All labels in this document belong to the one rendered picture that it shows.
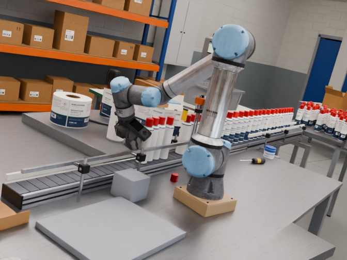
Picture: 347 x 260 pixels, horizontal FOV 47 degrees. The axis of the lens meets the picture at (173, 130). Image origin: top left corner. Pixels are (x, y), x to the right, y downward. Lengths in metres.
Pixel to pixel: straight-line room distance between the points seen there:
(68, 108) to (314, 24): 8.63
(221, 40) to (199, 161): 0.41
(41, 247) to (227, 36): 0.85
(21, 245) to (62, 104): 1.05
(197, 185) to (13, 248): 0.71
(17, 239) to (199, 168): 0.61
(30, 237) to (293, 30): 9.66
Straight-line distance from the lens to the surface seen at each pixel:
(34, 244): 1.18
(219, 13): 8.57
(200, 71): 1.52
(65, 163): 1.40
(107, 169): 1.62
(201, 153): 1.36
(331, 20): 10.06
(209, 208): 1.51
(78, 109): 2.09
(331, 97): 7.43
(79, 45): 5.74
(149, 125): 1.70
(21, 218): 1.26
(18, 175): 1.40
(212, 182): 1.54
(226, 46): 1.33
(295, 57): 10.31
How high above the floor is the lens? 1.46
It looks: 13 degrees down
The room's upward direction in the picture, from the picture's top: 13 degrees clockwise
